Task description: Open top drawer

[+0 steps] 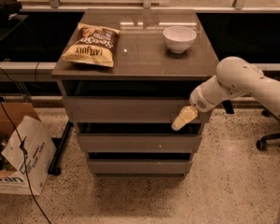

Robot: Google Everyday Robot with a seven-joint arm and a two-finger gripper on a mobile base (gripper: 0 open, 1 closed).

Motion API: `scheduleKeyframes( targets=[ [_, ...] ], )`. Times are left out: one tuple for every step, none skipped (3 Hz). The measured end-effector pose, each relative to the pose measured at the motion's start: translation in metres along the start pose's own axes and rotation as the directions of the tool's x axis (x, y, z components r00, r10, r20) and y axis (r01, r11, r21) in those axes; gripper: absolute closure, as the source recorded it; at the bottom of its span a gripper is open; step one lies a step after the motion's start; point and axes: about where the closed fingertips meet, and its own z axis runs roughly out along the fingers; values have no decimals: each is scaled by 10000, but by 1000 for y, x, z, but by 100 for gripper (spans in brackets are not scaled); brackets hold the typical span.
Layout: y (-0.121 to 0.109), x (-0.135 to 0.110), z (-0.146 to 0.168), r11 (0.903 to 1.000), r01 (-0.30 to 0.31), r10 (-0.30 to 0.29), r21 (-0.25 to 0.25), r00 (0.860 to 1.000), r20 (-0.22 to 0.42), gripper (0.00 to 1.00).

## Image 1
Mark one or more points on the black office chair base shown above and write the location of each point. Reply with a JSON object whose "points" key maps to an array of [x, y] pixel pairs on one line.
{"points": [[262, 144]]}

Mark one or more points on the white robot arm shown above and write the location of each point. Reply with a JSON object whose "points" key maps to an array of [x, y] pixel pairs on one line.
{"points": [[241, 195]]}

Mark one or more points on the white bowl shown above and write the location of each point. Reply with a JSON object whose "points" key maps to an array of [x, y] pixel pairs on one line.
{"points": [[179, 38]]}

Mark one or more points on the grey bottom drawer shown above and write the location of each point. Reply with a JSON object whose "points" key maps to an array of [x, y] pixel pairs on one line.
{"points": [[139, 167]]}

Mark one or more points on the black bag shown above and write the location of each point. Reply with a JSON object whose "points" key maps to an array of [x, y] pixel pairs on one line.
{"points": [[9, 9]]}

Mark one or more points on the grey top drawer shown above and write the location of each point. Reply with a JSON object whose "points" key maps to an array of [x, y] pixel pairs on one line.
{"points": [[122, 109]]}

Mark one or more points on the grey middle drawer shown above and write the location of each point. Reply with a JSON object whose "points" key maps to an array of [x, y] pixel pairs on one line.
{"points": [[138, 142]]}

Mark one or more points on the black table leg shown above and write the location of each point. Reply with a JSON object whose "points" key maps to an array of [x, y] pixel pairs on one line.
{"points": [[59, 143]]}

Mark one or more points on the grey drawer cabinet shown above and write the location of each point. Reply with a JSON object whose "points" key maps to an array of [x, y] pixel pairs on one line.
{"points": [[143, 67]]}

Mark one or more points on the grey drawer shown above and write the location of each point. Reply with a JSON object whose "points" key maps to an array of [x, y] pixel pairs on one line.
{"points": [[122, 109], [138, 142], [139, 167]]}

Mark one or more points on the yellow chip bag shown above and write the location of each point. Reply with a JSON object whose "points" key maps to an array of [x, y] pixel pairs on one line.
{"points": [[95, 45]]}

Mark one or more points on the cardboard box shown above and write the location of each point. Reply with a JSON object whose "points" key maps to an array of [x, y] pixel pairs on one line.
{"points": [[27, 150]]}

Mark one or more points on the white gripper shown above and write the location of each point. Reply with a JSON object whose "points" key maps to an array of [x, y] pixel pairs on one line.
{"points": [[200, 101]]}

